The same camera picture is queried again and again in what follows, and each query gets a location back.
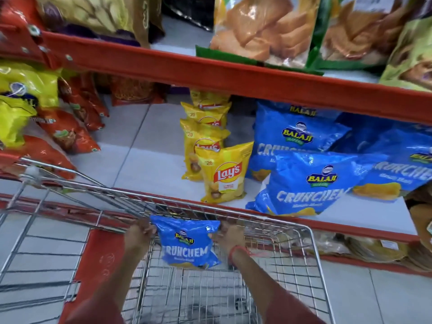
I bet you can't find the person's left hand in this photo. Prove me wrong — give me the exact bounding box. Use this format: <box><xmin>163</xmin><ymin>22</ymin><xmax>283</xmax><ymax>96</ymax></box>
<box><xmin>124</xmin><ymin>219</ymin><xmax>157</xmax><ymax>255</ymax></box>

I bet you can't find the person's right hand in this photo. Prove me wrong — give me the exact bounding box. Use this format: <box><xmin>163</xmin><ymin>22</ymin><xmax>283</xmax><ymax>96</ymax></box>
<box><xmin>211</xmin><ymin>221</ymin><xmax>249</xmax><ymax>256</ymax></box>

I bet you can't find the small blue chips packet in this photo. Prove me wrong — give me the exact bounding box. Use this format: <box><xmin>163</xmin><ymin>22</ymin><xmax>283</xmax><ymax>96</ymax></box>
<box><xmin>150</xmin><ymin>215</ymin><xmax>222</xmax><ymax>270</ymax></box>

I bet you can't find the person's left forearm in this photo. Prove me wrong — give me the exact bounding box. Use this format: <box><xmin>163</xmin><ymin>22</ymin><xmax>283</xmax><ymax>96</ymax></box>
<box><xmin>84</xmin><ymin>246</ymin><xmax>152</xmax><ymax>309</ymax></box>

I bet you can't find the person's right forearm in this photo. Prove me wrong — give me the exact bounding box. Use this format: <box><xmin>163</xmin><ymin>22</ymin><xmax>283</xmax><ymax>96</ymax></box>
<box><xmin>229</xmin><ymin>248</ymin><xmax>291</xmax><ymax>304</ymax></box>

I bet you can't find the red thread wrist band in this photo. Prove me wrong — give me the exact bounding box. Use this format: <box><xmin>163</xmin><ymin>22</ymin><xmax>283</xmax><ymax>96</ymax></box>
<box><xmin>228</xmin><ymin>245</ymin><xmax>252</xmax><ymax>268</ymax></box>

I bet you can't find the yellow chips packet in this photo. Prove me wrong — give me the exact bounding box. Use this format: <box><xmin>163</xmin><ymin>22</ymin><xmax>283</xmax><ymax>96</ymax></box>
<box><xmin>180</xmin><ymin>102</ymin><xmax>232</xmax><ymax>128</ymax></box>
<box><xmin>190</xmin><ymin>89</ymin><xmax>231</xmax><ymax>110</ymax></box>
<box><xmin>195</xmin><ymin>142</ymin><xmax>254</xmax><ymax>204</ymax></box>
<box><xmin>180</xmin><ymin>119</ymin><xmax>231</xmax><ymax>181</ymax></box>

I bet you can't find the red cart seat panel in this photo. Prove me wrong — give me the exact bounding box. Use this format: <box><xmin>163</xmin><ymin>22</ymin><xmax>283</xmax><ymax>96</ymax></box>
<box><xmin>58</xmin><ymin>229</ymin><xmax>136</xmax><ymax>324</ymax></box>

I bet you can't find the person's red left sleeve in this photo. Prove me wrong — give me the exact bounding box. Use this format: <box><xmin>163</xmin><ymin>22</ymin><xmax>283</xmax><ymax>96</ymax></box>
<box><xmin>63</xmin><ymin>296</ymin><xmax>126</xmax><ymax>324</ymax></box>

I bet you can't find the person's red sleeve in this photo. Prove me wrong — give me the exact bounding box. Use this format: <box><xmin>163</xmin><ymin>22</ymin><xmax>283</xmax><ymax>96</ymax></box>
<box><xmin>263</xmin><ymin>289</ymin><xmax>327</xmax><ymax>324</ymax></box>
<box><xmin>63</xmin><ymin>296</ymin><xmax>126</xmax><ymax>324</ymax></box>

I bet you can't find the large blue chips packet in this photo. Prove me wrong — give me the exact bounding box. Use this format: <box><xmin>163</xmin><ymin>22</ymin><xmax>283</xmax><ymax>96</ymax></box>
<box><xmin>352</xmin><ymin>128</ymin><xmax>432</xmax><ymax>202</ymax></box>
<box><xmin>245</xmin><ymin>152</ymin><xmax>389</xmax><ymax>217</ymax></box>
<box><xmin>332</xmin><ymin>111</ymin><xmax>432</xmax><ymax>155</ymax></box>
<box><xmin>248</xmin><ymin>100</ymin><xmax>352</xmax><ymax>182</ymax></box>

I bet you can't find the clear papad packet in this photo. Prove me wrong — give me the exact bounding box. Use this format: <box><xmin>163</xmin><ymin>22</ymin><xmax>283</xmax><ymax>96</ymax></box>
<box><xmin>303</xmin><ymin>229</ymin><xmax>352</xmax><ymax>257</ymax></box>
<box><xmin>344</xmin><ymin>234</ymin><xmax>411</xmax><ymax>264</ymax></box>
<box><xmin>401</xmin><ymin>242</ymin><xmax>432</xmax><ymax>273</ymax></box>

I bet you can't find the person's red right sleeve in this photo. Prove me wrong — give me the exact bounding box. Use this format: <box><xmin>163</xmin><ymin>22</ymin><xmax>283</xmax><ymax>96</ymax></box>
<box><xmin>263</xmin><ymin>289</ymin><xmax>327</xmax><ymax>324</ymax></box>

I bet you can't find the orange red snack packet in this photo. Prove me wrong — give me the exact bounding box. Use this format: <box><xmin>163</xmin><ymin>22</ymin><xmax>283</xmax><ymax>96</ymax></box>
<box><xmin>79</xmin><ymin>72</ymin><xmax>110</xmax><ymax>118</ymax></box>
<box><xmin>58</xmin><ymin>77</ymin><xmax>106</xmax><ymax>131</ymax></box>
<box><xmin>36</xmin><ymin>107</ymin><xmax>102</xmax><ymax>154</ymax></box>
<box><xmin>0</xmin><ymin>134</ymin><xmax>77</xmax><ymax>181</ymax></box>

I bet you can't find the orange noodle snack packet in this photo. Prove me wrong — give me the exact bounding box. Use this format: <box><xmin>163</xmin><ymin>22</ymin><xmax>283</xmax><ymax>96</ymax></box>
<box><xmin>109</xmin><ymin>75</ymin><xmax>168</xmax><ymax>107</ymax></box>

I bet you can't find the red metal shelf rack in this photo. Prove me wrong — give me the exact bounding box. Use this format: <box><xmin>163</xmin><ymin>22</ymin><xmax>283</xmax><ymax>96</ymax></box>
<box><xmin>0</xmin><ymin>22</ymin><xmax>432</xmax><ymax>277</ymax></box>

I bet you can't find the yellow green snack packet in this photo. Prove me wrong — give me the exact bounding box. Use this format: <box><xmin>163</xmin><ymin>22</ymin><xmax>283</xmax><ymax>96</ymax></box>
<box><xmin>0</xmin><ymin>61</ymin><xmax>62</xmax><ymax>109</ymax></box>
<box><xmin>0</xmin><ymin>95</ymin><xmax>38</xmax><ymax>149</ymax></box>

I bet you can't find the clear toast packet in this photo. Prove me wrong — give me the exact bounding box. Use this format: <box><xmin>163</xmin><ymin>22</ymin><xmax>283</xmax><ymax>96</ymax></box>
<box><xmin>196</xmin><ymin>0</ymin><xmax>325</xmax><ymax>76</ymax></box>

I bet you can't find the dark snack packet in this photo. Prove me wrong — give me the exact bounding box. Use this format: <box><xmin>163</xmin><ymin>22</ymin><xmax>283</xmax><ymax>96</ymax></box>
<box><xmin>161</xmin><ymin>0</ymin><xmax>217</xmax><ymax>31</ymax></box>

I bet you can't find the gold brown snack packet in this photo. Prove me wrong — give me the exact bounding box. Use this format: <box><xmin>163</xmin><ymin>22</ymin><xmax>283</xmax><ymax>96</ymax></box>
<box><xmin>34</xmin><ymin>0</ymin><xmax>166</xmax><ymax>48</ymax></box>

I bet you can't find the green edged toast packet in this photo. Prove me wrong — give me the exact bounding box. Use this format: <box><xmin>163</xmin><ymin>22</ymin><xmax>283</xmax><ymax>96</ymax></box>
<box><xmin>310</xmin><ymin>0</ymin><xmax>424</xmax><ymax>72</ymax></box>

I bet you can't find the light green snack packet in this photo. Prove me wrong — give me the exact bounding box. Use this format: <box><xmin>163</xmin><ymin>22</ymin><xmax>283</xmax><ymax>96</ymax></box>
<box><xmin>379</xmin><ymin>16</ymin><xmax>432</xmax><ymax>93</ymax></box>

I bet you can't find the metal wire shopping cart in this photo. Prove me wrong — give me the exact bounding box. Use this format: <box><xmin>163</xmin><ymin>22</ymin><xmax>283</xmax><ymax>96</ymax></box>
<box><xmin>0</xmin><ymin>158</ymin><xmax>337</xmax><ymax>324</ymax></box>

